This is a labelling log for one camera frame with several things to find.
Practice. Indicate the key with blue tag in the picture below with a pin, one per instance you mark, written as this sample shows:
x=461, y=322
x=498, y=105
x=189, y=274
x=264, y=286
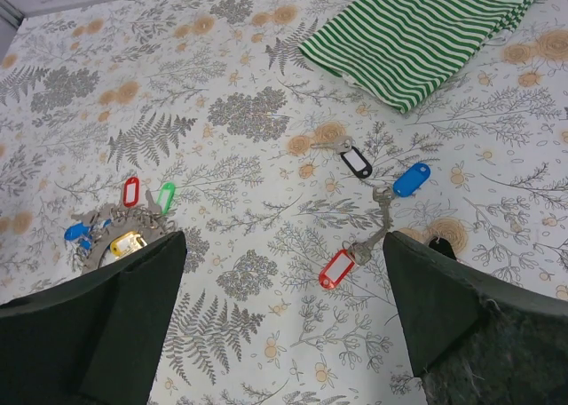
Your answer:
x=406, y=185

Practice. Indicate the green white striped cloth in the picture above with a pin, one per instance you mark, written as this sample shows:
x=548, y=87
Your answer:
x=401, y=51

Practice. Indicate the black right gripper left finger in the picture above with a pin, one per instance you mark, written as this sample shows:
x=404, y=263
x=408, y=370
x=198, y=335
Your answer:
x=96, y=339

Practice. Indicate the blue key tag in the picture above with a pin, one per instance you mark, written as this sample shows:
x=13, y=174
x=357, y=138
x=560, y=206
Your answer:
x=84, y=235

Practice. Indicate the yellow key tag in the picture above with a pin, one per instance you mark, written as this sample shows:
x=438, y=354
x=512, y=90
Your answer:
x=126, y=244

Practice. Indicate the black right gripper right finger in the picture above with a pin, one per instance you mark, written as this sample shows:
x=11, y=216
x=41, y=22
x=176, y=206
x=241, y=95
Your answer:
x=471, y=337

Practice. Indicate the key with black tag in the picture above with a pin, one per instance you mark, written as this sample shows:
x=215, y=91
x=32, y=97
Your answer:
x=350, y=155

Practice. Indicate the floral tablecloth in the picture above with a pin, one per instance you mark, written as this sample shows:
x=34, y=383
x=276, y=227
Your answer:
x=214, y=96

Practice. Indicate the red key tag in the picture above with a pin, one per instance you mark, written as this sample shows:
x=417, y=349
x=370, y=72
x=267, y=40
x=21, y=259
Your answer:
x=130, y=192

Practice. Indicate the key with red tag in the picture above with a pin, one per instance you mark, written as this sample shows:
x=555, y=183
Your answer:
x=354, y=254

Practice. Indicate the green key tag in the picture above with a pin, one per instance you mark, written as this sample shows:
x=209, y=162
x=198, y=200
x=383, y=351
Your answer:
x=166, y=196

